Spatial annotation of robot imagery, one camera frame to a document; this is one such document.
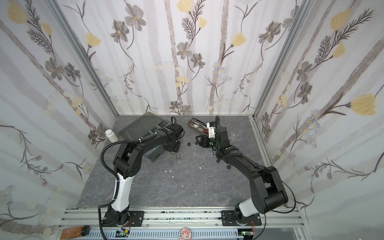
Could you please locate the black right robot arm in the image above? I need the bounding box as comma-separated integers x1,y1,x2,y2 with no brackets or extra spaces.
196,116,289,225

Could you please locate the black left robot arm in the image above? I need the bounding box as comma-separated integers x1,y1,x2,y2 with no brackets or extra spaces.
98,117,185,228

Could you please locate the green compartment organizer box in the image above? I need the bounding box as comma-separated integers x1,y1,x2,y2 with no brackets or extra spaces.
118,113,170,162

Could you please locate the white plastic bottle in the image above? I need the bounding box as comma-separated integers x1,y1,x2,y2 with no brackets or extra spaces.
105,129,119,143

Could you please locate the pink figurine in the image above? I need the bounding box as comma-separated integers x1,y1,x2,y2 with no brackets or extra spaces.
179,228,192,240

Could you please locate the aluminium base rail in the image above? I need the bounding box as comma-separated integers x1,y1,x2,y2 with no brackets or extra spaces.
53,207,310,240

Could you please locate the orange object on rail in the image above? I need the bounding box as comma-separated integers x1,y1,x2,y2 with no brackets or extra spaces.
60,225,91,240

